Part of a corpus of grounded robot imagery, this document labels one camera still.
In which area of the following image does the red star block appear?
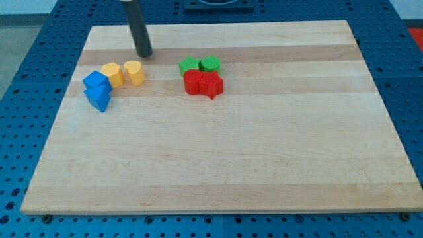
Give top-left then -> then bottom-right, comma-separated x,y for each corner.
198,71 -> 223,100

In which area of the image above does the green cylinder block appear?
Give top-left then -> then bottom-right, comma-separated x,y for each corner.
200,56 -> 221,73

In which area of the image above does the red object at edge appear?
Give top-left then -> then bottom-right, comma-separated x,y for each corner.
408,28 -> 423,51

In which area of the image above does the red round block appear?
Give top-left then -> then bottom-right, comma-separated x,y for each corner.
183,69 -> 202,95

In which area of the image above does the blue cube block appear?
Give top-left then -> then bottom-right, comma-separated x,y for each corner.
83,71 -> 112,91

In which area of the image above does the yellow heart block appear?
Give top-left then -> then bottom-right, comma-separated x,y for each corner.
124,61 -> 145,86

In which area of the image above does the green star block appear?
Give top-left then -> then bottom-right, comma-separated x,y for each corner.
178,56 -> 201,76

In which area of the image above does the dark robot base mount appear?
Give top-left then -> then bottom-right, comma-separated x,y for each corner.
181,0 -> 254,11

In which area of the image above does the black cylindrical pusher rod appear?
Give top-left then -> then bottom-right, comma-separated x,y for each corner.
120,0 -> 153,58

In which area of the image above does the light wooden board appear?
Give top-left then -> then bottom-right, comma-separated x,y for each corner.
21,20 -> 422,215

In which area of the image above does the yellow hexagon block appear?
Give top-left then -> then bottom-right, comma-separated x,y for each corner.
100,62 -> 125,89

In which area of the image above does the blue triangle block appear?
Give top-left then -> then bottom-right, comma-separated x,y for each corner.
84,85 -> 111,112

